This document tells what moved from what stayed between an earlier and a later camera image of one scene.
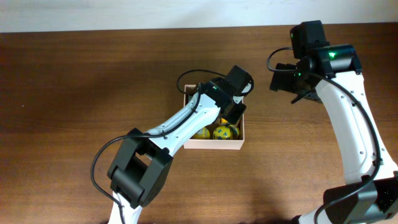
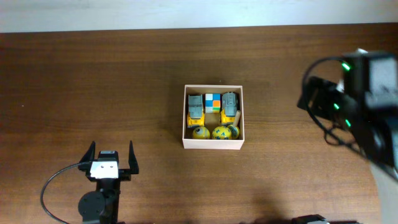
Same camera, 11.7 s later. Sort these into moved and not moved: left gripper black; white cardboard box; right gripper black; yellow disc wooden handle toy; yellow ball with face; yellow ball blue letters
Moved: right gripper black; left gripper black
Not moved: yellow ball with face; white cardboard box; yellow disc wooden handle toy; yellow ball blue letters
